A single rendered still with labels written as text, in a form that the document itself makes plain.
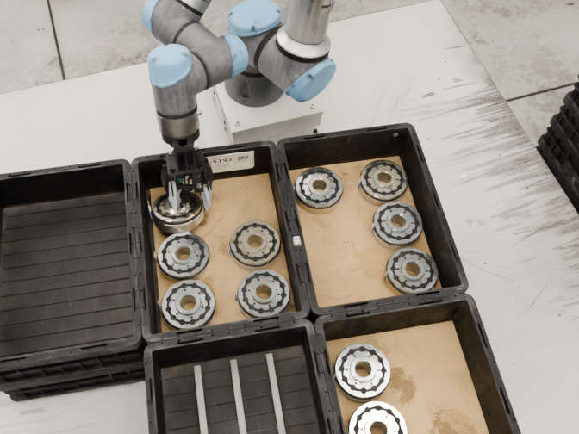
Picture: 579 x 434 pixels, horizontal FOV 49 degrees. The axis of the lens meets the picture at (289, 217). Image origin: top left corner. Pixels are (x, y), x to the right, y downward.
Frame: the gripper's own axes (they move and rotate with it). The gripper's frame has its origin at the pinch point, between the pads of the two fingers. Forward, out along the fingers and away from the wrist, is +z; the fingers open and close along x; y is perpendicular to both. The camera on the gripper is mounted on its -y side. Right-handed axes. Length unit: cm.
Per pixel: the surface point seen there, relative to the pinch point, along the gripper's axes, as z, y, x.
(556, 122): 30, -49, 122
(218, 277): 8.4, 13.6, 2.6
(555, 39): 40, -125, 172
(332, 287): 10.2, 20.4, 24.4
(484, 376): 12, 46, 45
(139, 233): -3.1, 9.6, -10.9
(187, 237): 2.8, 6.2, -2.1
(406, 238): 4.7, 16.4, 41.3
